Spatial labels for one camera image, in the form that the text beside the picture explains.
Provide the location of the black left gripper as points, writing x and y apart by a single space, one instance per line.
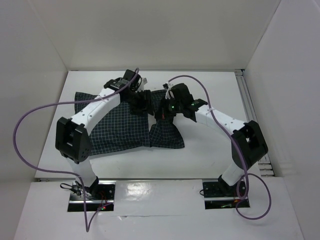
145 105

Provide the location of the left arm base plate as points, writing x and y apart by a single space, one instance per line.
102 199

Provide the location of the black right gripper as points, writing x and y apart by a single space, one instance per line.
163 110

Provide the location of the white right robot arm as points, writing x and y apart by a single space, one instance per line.
248 144

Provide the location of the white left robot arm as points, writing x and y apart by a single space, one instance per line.
72 138

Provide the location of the aluminium frame rail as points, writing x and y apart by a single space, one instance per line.
265 166

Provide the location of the dark checked pillowcase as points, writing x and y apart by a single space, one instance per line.
119 130

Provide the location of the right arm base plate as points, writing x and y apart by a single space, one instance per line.
221 196

